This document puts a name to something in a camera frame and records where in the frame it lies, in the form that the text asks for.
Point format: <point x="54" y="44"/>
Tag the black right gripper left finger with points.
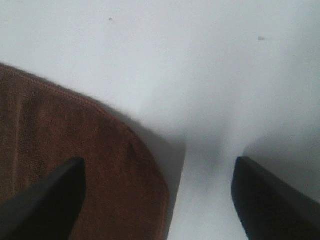
<point x="49" y="209"/>

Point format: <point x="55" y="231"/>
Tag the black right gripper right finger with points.
<point x="269" y="208"/>

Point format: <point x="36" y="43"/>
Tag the brown towel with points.
<point x="42" y="125"/>

